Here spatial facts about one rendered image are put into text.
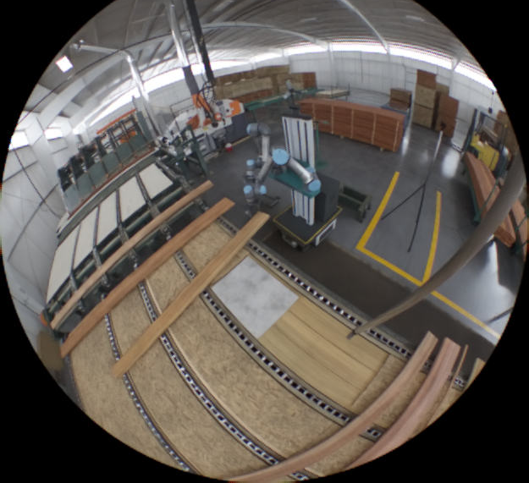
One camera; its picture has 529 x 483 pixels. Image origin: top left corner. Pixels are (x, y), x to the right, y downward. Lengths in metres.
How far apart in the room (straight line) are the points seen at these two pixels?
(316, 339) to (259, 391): 0.56
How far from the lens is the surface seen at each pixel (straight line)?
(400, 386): 1.57
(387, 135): 5.62
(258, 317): 1.43
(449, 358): 1.85
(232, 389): 1.48
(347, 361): 1.44
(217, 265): 1.67
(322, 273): 2.44
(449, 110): 10.99
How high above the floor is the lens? 2.20
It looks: 45 degrees down
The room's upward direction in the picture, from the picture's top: 14 degrees counter-clockwise
